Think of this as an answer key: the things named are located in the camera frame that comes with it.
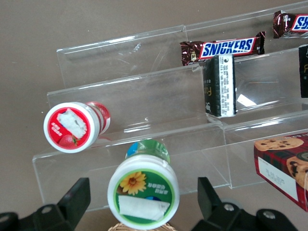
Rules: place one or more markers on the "red strawberry yogurt bottle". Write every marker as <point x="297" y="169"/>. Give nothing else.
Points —
<point x="68" y="127"/>

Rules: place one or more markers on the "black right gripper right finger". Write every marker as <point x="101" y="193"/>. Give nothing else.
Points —
<point x="211" y="207"/>

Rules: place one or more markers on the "clear acrylic tiered display stand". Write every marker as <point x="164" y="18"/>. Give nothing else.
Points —
<point x="264" y="79"/>
<point x="156" y="96"/>

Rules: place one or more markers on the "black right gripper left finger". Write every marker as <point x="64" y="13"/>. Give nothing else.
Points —
<point x="69" y="202"/>

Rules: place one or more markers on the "brown Snickers bar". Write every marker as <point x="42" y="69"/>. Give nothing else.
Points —
<point x="291" y="24"/>
<point x="223" y="48"/>

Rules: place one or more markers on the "red plaid cookie box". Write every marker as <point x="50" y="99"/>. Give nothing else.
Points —
<point x="276" y="163"/>

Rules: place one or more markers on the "black chocolate box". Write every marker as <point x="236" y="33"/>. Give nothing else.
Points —
<point x="303" y="72"/>
<point x="216" y="86"/>

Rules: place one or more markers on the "light tan wicker basket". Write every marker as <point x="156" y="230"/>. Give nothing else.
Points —
<point x="115" y="227"/>

